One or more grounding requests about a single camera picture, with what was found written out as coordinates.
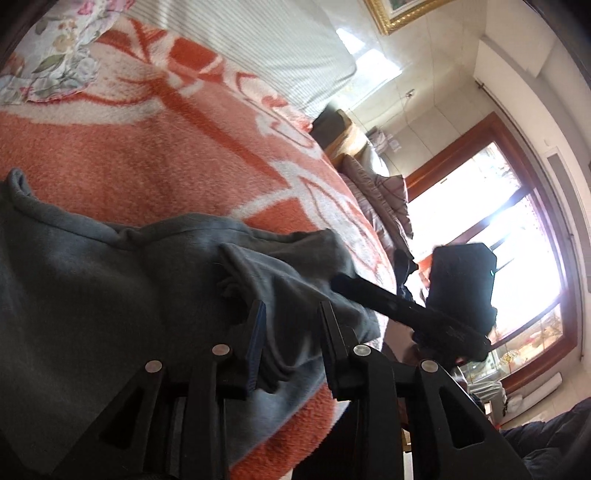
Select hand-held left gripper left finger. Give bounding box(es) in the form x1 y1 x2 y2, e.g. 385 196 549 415
60 300 269 480

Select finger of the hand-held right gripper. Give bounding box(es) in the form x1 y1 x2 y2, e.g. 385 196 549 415
331 272 492 363

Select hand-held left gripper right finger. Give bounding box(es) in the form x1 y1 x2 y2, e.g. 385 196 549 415
318 300 532 480

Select grey pants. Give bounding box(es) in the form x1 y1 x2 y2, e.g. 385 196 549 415
0 167 384 476

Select dark cloth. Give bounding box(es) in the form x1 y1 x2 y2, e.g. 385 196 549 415
392 247 419 301

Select mauve quilted cloth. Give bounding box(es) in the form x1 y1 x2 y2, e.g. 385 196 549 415
342 152 416 241

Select dark wooden nightstand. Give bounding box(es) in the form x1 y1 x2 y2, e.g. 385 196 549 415
311 104 370 162

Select orange and white blanket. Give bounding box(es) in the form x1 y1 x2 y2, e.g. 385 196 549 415
0 16 398 480

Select striped headboard cover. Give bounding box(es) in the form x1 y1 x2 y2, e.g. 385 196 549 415
124 0 358 116

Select floral quilt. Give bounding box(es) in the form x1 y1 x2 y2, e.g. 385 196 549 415
0 0 139 104

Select wooden window frame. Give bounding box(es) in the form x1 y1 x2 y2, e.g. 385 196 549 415
406 111 583 393

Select gold picture frame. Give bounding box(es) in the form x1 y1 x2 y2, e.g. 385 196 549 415
362 0 455 37

